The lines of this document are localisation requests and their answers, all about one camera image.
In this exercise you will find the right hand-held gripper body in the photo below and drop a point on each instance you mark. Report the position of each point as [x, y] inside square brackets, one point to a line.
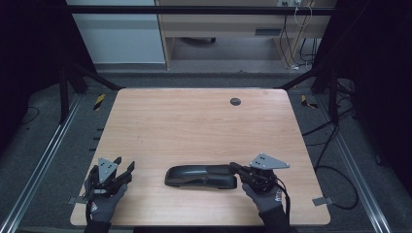
[262, 171]

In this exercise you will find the black metal frame strut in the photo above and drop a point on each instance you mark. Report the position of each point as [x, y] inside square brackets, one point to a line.
[64, 97]
[333, 97]

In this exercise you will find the aluminium floor rail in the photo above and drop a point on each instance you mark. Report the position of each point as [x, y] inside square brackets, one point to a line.
[39, 168]
[356, 174]

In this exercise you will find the yellow black striped tape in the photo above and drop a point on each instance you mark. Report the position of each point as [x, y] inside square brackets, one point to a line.
[99, 102]

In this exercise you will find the round grey table grommet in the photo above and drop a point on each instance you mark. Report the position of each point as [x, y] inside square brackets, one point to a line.
[235, 101]

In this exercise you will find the black horizontal frame bar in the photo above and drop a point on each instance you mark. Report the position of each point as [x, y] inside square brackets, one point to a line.
[194, 10]

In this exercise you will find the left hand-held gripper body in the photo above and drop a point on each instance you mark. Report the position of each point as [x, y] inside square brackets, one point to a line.
[106, 173]

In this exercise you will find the white cabinet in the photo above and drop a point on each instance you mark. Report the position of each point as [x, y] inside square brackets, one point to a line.
[120, 39]

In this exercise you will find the black curtain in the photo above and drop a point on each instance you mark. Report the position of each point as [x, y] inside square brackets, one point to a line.
[379, 81]
[29, 48]

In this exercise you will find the light wooden desk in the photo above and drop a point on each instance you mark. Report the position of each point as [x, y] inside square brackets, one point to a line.
[226, 26]

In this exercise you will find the person's left hand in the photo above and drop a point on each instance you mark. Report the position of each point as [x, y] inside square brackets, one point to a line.
[105, 205]

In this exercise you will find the grey tape piece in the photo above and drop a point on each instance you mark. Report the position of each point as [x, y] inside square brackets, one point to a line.
[74, 200]
[323, 201]

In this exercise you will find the person's right hand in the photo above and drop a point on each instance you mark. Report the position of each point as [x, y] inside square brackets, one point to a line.
[265, 200]

